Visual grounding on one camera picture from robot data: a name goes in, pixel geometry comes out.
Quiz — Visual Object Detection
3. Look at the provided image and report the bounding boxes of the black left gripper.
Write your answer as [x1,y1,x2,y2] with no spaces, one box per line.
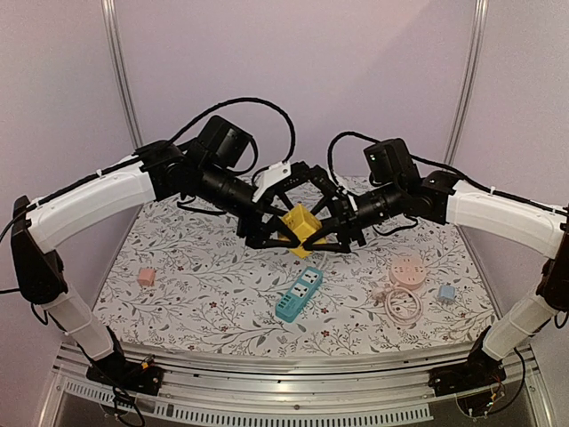
[196,161,302,250]

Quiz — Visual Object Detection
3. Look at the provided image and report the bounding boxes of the yellow cube socket adapter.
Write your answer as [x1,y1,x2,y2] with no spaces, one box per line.
[277,204,322,259]

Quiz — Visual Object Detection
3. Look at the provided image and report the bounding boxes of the teal power strip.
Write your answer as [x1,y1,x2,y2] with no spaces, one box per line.
[276,267,324,323]

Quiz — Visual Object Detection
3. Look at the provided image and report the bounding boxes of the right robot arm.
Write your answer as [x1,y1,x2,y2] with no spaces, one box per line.
[303,138,568,388]

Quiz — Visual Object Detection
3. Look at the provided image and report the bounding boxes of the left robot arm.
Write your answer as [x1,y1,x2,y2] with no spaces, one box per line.
[2,97,300,386]

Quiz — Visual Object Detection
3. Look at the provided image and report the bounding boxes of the round pink socket hub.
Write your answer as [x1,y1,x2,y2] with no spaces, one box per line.
[389,254,427,291]

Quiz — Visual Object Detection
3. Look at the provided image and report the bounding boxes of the floral patterned table mat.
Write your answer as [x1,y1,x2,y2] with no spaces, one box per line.
[93,198,497,358]

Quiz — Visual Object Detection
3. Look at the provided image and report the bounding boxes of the light blue cube charger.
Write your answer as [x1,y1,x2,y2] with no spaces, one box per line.
[437,285,456,304]

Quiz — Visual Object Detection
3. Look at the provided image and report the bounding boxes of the pink cube charger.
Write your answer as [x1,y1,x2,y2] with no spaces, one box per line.
[137,268,156,287]

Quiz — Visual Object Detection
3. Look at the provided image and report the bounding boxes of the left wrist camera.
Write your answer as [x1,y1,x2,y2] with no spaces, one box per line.
[252,161,310,203]

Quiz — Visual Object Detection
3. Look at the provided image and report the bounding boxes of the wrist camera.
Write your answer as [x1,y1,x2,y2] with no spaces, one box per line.
[309,165,342,197]
[252,161,310,203]

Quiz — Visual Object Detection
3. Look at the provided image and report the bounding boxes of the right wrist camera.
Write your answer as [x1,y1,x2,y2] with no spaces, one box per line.
[309,165,342,197]

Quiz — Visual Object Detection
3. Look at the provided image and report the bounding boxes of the aluminium front rail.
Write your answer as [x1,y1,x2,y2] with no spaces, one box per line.
[35,342,557,427]

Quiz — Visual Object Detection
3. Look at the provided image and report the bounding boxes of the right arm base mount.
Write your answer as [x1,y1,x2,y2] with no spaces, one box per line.
[428,362,506,397]

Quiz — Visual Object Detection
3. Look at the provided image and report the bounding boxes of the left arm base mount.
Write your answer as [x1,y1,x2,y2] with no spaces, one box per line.
[86,354,165,396]

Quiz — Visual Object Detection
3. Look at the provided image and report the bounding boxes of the right aluminium frame post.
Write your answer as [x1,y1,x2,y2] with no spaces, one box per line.
[444,0,489,165]

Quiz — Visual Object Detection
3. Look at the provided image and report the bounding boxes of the aluminium frame post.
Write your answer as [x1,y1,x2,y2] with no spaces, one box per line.
[444,0,489,165]
[100,0,142,149]

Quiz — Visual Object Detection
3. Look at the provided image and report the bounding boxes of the left aluminium frame post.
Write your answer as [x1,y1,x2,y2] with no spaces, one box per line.
[100,0,142,149]

